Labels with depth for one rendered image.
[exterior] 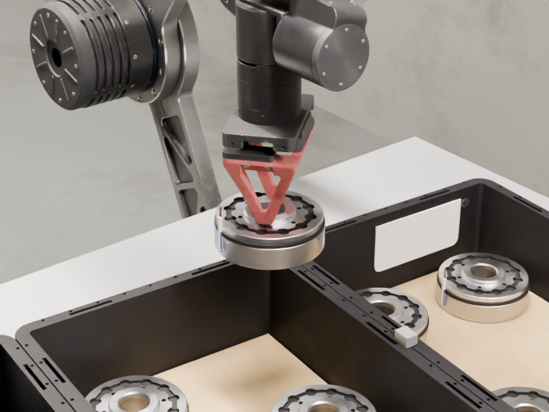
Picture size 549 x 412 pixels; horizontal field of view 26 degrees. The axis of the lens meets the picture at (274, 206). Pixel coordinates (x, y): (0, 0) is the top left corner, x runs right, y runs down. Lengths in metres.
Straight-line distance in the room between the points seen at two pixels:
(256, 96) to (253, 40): 0.05
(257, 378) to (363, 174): 0.77
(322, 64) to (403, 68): 2.68
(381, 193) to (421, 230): 0.51
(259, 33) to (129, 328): 0.35
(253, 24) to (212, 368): 0.40
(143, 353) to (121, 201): 2.19
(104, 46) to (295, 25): 0.93
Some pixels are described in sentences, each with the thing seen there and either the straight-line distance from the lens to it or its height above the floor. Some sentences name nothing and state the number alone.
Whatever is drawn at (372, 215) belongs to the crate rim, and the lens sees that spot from 1.33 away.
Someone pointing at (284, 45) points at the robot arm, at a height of 1.22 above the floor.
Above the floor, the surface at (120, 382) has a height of 0.86.
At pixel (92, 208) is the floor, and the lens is 3.37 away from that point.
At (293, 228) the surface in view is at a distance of 1.09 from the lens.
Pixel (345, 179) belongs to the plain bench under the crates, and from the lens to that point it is 1.93.
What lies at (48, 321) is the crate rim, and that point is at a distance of 1.16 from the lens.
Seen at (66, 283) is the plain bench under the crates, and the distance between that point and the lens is 1.67.
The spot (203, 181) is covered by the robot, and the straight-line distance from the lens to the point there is 1.99.
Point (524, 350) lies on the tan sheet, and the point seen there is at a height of 0.83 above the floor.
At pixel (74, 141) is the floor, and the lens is 3.79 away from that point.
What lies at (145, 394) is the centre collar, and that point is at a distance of 1.16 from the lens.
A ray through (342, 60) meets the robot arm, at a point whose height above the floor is 1.21.
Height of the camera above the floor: 1.56
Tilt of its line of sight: 28 degrees down
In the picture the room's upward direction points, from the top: straight up
